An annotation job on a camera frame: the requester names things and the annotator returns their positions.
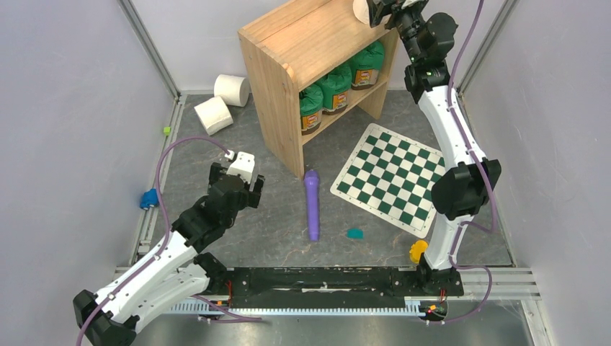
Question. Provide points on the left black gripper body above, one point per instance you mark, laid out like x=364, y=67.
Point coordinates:
x=244, y=200

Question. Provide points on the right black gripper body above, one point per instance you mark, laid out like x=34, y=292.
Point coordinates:
x=380, y=11

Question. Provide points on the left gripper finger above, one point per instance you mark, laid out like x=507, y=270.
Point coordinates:
x=256, y=192
x=217, y=170

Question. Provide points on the white toilet roll front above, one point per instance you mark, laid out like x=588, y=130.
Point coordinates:
x=361, y=11

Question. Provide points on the white toilet roll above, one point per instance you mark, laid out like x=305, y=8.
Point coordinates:
x=214, y=115
x=233, y=90
x=361, y=11

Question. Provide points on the white toilet roll back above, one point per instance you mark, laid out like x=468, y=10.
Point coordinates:
x=233, y=90

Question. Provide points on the green roll orange label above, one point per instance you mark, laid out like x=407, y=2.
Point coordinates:
x=335, y=86

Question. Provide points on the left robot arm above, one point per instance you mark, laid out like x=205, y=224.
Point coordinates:
x=175, y=269

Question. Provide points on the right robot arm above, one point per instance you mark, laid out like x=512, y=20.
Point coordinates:
x=470, y=177

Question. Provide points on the wooden shelf unit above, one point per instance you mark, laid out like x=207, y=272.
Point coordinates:
x=291, y=47

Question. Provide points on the purple toy microphone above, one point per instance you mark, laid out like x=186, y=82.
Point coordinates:
x=311, y=184

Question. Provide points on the blue toy car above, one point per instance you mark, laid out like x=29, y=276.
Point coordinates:
x=149, y=199

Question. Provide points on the teal small block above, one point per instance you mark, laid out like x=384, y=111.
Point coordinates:
x=355, y=234

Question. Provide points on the green white chessboard mat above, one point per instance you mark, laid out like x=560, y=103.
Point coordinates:
x=391, y=176

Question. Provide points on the yellow toy piece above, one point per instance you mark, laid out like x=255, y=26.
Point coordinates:
x=416, y=250

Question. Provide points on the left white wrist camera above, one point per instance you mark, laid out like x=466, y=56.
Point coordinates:
x=241, y=165

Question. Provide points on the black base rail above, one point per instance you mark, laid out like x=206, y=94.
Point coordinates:
x=329, y=287

